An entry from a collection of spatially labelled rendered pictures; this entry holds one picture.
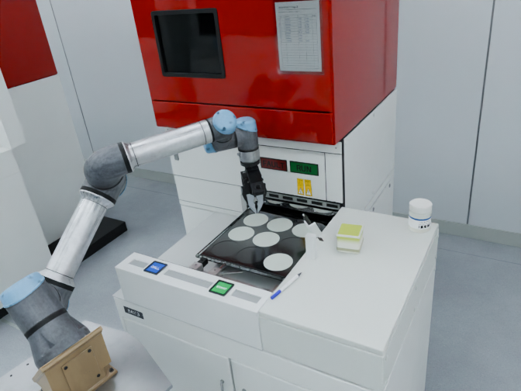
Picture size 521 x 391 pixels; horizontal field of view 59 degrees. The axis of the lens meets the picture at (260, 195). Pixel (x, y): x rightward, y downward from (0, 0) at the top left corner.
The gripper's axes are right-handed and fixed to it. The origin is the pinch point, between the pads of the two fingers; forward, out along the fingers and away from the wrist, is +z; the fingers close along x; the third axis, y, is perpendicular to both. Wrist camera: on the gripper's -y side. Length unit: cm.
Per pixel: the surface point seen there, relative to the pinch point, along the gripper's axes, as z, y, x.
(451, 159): 42, 96, -140
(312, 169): -12.7, 0.4, -22.4
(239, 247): 7.3, -11.2, 9.0
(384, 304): 1, -61, -23
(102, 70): -8, 293, 88
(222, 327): 12, -45, 20
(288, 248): 7.4, -17.9, -7.5
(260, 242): 7.3, -10.8, 1.2
